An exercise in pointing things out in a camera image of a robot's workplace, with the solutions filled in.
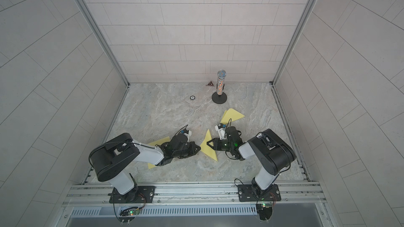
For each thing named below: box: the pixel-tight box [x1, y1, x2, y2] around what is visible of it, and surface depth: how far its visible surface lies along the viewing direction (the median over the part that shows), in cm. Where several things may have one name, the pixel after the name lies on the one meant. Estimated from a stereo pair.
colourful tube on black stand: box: [211, 69, 228, 105], surface depth 97 cm
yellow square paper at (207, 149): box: [199, 128, 218, 162], surface depth 86 cm
